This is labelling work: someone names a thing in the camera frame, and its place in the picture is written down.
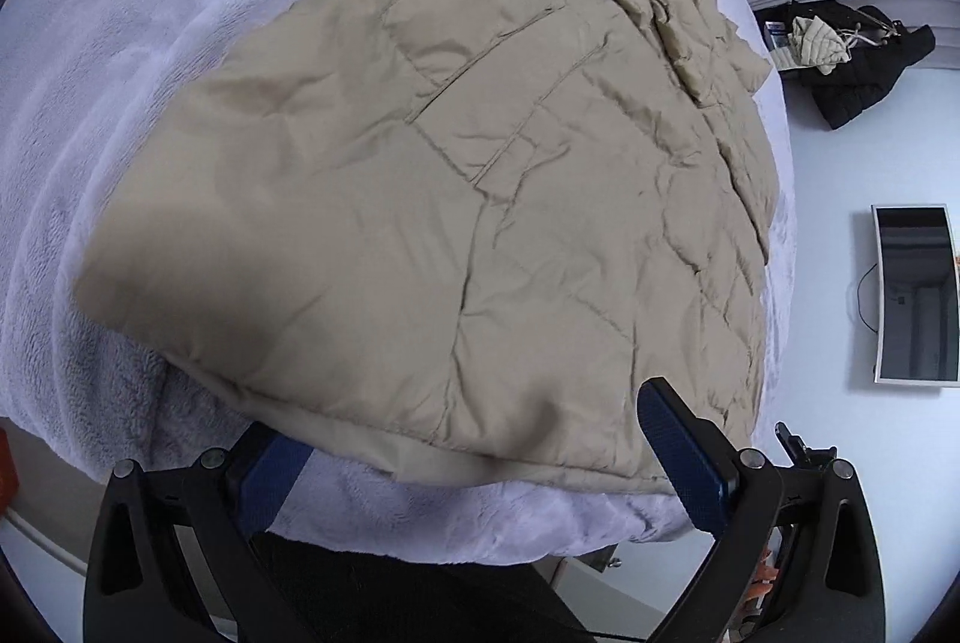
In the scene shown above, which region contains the beige puffer jacket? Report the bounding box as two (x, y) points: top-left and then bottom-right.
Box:
(75, 0), (779, 494)

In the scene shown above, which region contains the lavender fleece blanket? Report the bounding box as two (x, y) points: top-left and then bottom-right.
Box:
(2, 0), (797, 565)

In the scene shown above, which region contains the beige striped garment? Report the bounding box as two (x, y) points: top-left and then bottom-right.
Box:
(788, 16), (853, 76)

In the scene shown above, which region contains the black jacket on chair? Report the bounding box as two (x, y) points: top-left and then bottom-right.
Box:
(755, 0), (935, 130)

